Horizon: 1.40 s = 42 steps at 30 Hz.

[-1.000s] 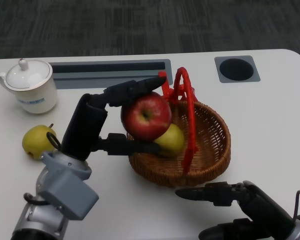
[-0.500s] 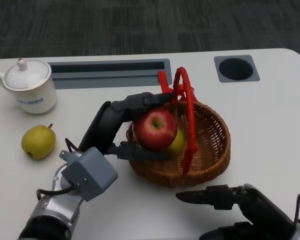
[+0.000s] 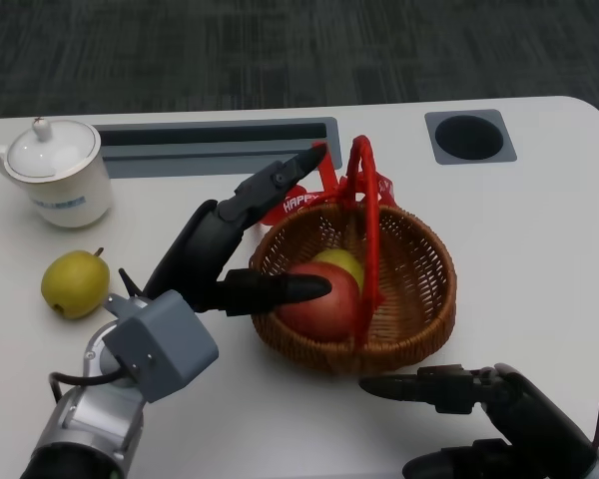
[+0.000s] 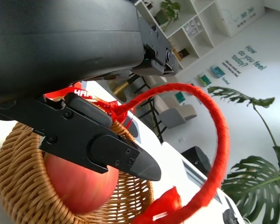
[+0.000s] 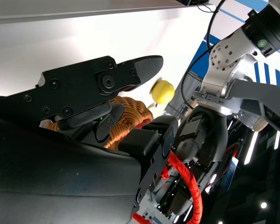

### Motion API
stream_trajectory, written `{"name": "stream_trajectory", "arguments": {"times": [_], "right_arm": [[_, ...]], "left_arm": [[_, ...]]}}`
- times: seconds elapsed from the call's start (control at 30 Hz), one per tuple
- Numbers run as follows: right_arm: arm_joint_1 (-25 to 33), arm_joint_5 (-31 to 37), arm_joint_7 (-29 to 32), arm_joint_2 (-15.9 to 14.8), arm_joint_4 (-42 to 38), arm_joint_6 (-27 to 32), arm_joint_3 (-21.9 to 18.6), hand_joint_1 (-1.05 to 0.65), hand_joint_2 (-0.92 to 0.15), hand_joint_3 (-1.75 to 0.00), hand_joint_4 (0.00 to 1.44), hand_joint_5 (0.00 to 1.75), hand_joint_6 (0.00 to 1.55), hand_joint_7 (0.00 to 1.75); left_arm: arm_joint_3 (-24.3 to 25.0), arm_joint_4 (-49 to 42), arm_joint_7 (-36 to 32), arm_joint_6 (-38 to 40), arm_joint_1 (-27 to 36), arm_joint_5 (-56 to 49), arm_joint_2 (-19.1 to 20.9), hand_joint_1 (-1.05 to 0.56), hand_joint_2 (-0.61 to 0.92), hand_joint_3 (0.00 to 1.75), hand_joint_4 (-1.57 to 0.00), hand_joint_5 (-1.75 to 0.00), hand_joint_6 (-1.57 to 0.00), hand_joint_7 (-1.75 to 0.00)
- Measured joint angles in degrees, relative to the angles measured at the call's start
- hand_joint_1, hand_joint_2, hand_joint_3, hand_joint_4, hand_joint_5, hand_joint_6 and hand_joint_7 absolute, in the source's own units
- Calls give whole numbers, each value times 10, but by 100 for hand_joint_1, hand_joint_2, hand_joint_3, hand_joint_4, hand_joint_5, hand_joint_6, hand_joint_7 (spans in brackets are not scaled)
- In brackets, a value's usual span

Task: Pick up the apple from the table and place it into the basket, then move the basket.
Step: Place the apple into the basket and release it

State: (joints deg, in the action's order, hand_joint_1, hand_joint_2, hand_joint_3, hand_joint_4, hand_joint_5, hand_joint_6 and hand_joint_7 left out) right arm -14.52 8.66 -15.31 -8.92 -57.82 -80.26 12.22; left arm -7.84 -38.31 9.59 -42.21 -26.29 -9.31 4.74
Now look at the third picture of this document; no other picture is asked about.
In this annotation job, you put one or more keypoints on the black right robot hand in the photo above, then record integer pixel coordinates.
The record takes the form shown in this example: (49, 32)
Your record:
(534, 414)

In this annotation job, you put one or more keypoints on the white ceramic mug lid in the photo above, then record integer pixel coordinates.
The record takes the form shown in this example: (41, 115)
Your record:
(52, 149)

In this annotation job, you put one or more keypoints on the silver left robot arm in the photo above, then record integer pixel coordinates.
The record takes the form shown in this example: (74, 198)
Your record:
(90, 429)

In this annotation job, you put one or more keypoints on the white ceramic mug blue print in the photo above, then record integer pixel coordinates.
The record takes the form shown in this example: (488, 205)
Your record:
(70, 199)

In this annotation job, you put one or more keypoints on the grey long table tray slot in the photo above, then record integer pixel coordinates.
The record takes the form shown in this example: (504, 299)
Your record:
(204, 149)

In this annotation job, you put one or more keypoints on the round yellow-green pear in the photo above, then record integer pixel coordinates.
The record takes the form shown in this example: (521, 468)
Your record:
(344, 262)

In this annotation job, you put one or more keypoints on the grey table cup holder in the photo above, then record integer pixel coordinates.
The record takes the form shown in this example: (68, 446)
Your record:
(469, 137)

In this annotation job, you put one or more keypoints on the red printed ribbon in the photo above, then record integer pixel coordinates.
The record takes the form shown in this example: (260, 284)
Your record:
(299, 203)

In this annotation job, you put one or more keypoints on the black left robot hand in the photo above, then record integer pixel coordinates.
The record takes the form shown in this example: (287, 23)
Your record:
(199, 249)

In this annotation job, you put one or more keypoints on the yellow-green pear with stem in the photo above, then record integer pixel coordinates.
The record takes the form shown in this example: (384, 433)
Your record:
(75, 284)

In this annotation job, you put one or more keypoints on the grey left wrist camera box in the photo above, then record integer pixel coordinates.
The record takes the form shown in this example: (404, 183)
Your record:
(165, 344)

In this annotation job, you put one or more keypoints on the red apple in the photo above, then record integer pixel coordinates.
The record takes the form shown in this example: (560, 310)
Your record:
(324, 317)

